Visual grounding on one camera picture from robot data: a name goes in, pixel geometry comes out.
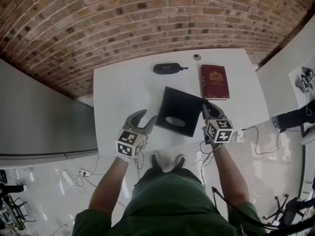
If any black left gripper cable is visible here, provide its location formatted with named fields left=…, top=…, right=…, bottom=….
left=132, top=156, right=146, bottom=181

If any person's shoe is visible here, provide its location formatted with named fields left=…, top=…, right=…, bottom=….
left=176, top=154, right=187, bottom=169
left=150, top=152, right=160, bottom=171

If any black office chair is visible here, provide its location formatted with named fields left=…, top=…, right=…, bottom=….
left=263, top=194, right=315, bottom=231

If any black box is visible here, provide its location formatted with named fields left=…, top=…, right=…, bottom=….
left=155, top=86, right=205, bottom=138

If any person's green clothing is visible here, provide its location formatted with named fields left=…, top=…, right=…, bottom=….
left=72, top=167, right=269, bottom=236

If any person's left shoe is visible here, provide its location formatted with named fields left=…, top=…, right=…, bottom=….
left=150, top=152, right=160, bottom=171

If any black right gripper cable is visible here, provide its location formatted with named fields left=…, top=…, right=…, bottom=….
left=195, top=141, right=215, bottom=189

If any black glasses case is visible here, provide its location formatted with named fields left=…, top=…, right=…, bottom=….
left=153, top=62, right=189, bottom=74

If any grey device with cables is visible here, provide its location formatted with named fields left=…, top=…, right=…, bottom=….
left=295, top=67, right=315, bottom=93

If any person's right forearm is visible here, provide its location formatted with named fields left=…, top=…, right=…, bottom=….
left=213, top=144, right=251, bottom=206

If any black floor cable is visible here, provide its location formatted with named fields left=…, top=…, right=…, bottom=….
left=242, top=126, right=281, bottom=156

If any large grey cabinet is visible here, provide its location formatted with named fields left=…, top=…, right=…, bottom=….
left=0, top=58, right=99, bottom=161

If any tall white cabinet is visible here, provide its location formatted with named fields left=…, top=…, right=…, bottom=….
left=255, top=16, right=315, bottom=118

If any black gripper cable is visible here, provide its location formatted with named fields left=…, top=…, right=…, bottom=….
left=195, top=141, right=215, bottom=189
left=132, top=156, right=146, bottom=181

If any black head rig cable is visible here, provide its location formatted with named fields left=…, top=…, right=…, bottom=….
left=211, top=187, right=315, bottom=231

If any red hardcover book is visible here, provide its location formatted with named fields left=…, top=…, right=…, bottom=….
left=200, top=64, right=230, bottom=101

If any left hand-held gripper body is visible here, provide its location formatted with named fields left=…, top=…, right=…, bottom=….
left=114, top=124, right=151, bottom=164

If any black chair base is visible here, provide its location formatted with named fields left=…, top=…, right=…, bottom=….
left=0, top=193, right=36, bottom=231

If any person's right shoe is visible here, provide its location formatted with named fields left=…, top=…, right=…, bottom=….
left=176, top=154, right=187, bottom=169

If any person's left forearm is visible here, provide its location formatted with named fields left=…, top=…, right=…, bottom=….
left=88, top=153, right=130, bottom=216

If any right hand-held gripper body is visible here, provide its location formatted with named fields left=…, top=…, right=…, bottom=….
left=202, top=118, right=234, bottom=150

